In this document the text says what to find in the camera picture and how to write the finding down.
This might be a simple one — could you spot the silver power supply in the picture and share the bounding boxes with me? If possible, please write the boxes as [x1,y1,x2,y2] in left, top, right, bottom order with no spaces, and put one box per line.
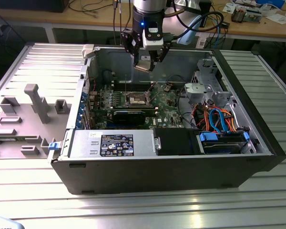
[71,129,156,158]

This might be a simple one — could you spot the black drive bay cover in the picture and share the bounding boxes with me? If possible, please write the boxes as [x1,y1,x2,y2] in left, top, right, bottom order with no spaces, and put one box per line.
[154,127,200,156]

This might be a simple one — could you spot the orange wire bundle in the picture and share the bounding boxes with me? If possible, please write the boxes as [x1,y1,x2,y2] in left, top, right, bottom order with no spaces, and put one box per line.
[195,104,237,133]

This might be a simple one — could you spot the black camera cable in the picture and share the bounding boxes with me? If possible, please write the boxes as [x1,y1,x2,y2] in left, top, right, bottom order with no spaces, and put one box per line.
[162,10,226,43]

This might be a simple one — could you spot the pale blue teach pendant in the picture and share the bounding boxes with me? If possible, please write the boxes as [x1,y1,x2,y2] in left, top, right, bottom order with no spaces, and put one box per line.
[0,215,25,229]

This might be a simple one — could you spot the blue case latch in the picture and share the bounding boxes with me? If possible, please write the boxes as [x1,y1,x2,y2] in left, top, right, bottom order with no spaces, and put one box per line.
[48,142,63,152]

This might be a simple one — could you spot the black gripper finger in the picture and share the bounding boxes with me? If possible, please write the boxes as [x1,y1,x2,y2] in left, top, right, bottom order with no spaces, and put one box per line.
[120,31,141,68]
[148,42,170,73]

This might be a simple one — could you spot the silver metal drive cage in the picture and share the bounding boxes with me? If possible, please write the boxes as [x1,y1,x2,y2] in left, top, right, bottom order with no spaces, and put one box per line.
[184,58,235,105]

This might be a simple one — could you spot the black and grey PC case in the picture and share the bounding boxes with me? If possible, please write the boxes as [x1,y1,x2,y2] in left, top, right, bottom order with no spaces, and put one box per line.
[47,43,286,196]

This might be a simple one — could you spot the tall black box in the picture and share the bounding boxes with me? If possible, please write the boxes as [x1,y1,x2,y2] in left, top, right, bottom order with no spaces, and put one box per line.
[199,0,213,29]

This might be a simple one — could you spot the thin red wire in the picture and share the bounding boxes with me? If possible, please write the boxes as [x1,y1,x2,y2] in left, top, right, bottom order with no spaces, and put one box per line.
[89,78,98,94]

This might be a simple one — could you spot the white papers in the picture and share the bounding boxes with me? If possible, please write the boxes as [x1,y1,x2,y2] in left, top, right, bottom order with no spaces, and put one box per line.
[264,13,286,25]

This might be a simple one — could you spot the blue card retention clips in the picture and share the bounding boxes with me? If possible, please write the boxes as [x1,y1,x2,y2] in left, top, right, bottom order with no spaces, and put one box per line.
[76,92,87,130]

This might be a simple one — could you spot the black graphics card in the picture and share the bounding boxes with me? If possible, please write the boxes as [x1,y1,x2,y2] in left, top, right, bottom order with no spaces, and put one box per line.
[112,109,147,125]

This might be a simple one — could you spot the hard disk in blue carrier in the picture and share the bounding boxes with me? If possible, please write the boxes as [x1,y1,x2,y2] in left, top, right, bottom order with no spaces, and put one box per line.
[198,131,251,156]

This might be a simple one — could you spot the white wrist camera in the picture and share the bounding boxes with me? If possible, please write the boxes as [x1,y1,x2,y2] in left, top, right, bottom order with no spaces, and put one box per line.
[142,21,164,51]

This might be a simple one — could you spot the thin black cable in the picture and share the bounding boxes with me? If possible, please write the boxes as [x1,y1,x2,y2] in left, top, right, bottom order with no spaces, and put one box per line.
[167,74,189,87]

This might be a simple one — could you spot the wooden workbench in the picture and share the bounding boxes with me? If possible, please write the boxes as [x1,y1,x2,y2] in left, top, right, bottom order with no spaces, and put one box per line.
[0,0,286,44]

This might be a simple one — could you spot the blue data cable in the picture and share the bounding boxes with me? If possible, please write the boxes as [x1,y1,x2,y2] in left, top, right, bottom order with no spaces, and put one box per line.
[208,107,230,134]

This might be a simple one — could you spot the grey parts rack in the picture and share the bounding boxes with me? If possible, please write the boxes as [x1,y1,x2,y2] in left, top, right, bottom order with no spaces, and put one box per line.
[0,83,72,160]

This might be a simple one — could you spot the silver and green CPU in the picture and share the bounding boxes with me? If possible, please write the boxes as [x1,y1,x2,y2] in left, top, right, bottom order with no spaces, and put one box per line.
[134,61,151,72]

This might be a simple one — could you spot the grey case latch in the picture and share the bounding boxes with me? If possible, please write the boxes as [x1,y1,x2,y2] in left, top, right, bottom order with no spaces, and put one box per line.
[82,44,96,60]

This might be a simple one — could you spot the CPU socket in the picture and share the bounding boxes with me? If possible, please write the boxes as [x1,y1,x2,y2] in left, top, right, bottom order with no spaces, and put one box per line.
[125,91,149,106]

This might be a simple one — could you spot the copper wound transformer device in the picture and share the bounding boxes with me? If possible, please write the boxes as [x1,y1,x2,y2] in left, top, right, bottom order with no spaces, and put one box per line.
[230,6,262,24]

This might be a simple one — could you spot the black flat device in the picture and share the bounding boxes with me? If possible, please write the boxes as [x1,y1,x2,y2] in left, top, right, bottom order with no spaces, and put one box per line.
[0,0,68,13]

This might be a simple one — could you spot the green motherboard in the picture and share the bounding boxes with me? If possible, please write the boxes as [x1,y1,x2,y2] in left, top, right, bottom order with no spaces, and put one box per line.
[85,82,186,130]

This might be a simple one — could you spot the blue box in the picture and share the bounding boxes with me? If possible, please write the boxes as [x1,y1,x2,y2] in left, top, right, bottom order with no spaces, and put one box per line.
[255,0,286,7]

